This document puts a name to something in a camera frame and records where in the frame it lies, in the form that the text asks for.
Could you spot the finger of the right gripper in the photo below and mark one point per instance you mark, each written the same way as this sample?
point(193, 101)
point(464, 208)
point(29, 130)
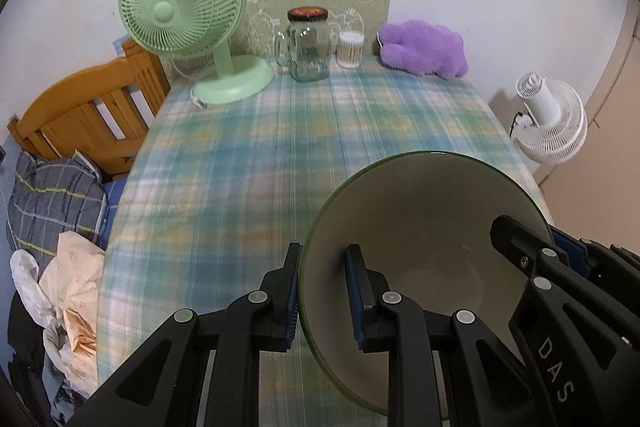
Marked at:
point(537, 258)
point(611, 268)

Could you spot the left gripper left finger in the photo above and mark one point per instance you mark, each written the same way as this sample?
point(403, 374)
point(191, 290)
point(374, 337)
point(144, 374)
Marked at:
point(202, 367)

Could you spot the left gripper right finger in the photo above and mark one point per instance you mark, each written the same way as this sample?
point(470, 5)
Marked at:
point(438, 365)

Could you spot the green floral bowl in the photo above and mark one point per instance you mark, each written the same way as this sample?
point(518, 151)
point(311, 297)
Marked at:
point(423, 220)

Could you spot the beige door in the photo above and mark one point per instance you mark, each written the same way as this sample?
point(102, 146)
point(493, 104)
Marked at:
point(595, 195)

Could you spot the white floor fan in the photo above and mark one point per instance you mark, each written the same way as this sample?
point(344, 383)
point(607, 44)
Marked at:
point(554, 125)

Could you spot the pale crumpled cloth pile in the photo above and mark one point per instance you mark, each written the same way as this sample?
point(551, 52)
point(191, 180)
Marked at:
point(63, 300)

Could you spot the plaid tablecloth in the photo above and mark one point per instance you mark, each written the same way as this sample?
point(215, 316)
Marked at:
point(216, 195)

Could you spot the grey plaid pillow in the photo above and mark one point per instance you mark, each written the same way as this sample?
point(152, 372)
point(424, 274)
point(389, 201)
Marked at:
point(51, 197)

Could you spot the purple plush toy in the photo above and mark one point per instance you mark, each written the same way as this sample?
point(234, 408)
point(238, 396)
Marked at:
point(423, 49)

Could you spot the cotton swab container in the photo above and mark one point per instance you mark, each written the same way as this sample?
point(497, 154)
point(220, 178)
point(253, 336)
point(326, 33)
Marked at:
point(349, 48)

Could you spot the wooden bed headboard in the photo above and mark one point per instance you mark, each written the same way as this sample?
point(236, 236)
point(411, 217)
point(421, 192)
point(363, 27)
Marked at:
point(102, 111)

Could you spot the glass mason jar mug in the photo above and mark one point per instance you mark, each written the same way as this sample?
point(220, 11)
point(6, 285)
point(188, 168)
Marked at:
point(304, 48)

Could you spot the green desk fan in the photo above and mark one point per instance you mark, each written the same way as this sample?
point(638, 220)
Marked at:
point(184, 29)

